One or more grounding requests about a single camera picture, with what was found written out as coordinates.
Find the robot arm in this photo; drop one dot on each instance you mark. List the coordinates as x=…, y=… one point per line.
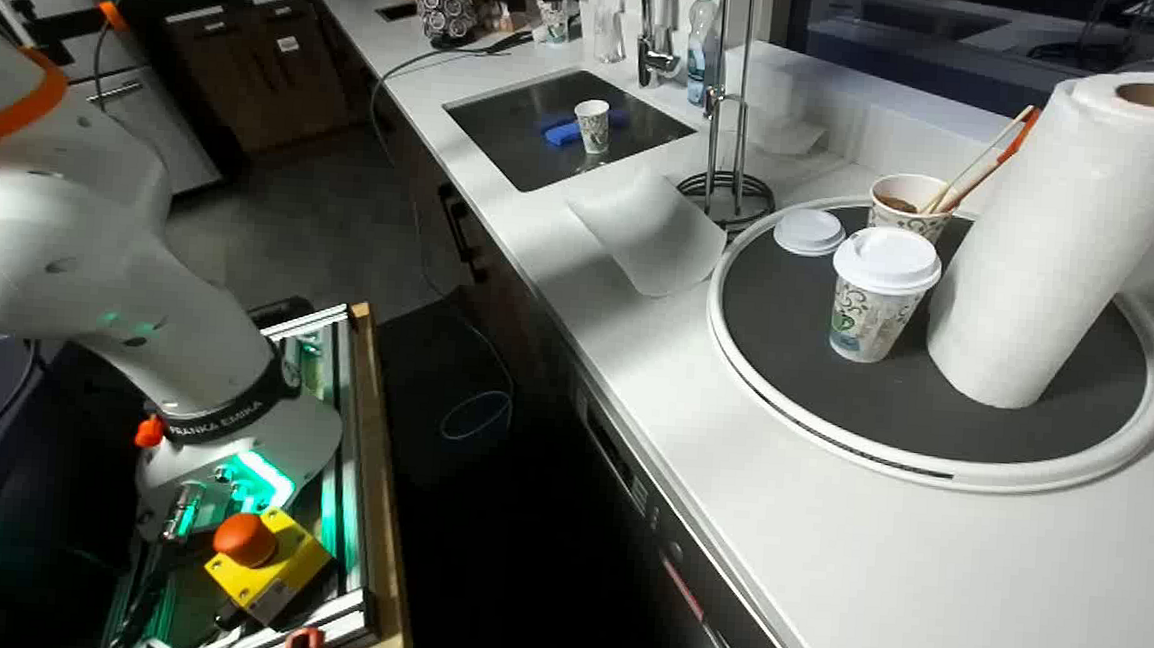
x=90, y=264

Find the small patterned paper cup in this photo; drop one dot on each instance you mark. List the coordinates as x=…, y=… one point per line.
x=593, y=128

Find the white coffee cup lid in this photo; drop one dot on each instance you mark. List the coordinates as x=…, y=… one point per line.
x=887, y=258
x=809, y=230

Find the patterned coffee cup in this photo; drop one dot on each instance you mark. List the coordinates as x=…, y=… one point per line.
x=868, y=322

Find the open patterned paper cup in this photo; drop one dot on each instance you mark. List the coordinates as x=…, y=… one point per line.
x=904, y=219

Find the dark bin with blue rim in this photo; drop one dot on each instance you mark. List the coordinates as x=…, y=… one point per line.
x=476, y=418

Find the steel sink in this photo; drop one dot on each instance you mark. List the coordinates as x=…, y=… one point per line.
x=527, y=151

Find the blue sponge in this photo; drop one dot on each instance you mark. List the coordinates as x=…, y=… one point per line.
x=561, y=133

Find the metal paper towel holder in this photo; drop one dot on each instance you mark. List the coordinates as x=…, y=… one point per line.
x=724, y=198

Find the black dishwasher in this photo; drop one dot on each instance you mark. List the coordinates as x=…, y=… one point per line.
x=663, y=560

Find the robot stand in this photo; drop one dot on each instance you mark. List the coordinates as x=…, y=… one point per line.
x=380, y=512

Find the chrome tap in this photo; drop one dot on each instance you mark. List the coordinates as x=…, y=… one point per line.
x=654, y=53

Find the clear drinking glass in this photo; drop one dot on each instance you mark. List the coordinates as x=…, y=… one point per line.
x=610, y=33

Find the clear dish soap bottle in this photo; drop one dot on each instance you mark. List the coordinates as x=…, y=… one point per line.
x=700, y=51

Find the small patterned glass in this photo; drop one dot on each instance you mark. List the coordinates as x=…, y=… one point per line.
x=553, y=20

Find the round grey tray white rim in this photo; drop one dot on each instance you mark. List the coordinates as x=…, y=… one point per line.
x=932, y=416

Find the yellow emergency stop button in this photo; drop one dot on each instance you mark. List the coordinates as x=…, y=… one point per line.
x=267, y=566

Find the brown wooden cabinet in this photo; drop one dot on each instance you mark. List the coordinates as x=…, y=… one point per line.
x=262, y=74

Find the orange stir stick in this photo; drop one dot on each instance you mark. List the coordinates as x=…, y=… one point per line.
x=1003, y=155

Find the white refrigerator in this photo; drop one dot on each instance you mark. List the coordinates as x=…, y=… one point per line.
x=149, y=108

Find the white paper towel roll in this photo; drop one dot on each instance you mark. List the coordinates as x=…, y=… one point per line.
x=1053, y=243

